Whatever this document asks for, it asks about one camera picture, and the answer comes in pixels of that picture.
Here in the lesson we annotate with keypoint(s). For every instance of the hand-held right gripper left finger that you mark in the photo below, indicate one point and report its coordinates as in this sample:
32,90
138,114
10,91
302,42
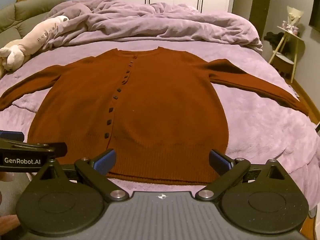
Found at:
107,161

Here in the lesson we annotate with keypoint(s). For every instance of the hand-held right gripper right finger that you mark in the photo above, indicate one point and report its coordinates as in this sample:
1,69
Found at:
219,162

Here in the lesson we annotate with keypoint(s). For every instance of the brown knit cardigan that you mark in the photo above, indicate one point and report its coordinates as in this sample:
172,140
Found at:
162,105

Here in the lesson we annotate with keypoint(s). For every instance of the purple bed sheet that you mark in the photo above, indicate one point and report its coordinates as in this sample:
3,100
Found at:
262,130

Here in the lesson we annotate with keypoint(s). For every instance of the side table with yellow legs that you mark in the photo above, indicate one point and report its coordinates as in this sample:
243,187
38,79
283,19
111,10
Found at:
285,62

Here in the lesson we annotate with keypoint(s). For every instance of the long white plush toy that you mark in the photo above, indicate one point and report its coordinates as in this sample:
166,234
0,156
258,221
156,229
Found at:
37,38

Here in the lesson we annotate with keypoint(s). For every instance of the dark cloth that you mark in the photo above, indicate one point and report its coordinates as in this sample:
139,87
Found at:
273,38

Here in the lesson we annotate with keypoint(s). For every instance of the green sofa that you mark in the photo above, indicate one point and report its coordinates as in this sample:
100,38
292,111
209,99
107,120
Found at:
27,12

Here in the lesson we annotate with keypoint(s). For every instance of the purple duvet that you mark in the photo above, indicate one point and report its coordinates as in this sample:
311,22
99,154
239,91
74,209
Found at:
155,22

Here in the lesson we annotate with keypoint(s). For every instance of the dark door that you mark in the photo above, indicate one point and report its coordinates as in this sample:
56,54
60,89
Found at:
261,7

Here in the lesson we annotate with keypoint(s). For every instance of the wrapped flower bouquet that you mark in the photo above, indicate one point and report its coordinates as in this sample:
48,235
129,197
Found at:
293,17

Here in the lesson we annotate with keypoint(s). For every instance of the dark wall frame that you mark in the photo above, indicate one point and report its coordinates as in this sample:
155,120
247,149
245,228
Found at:
315,5

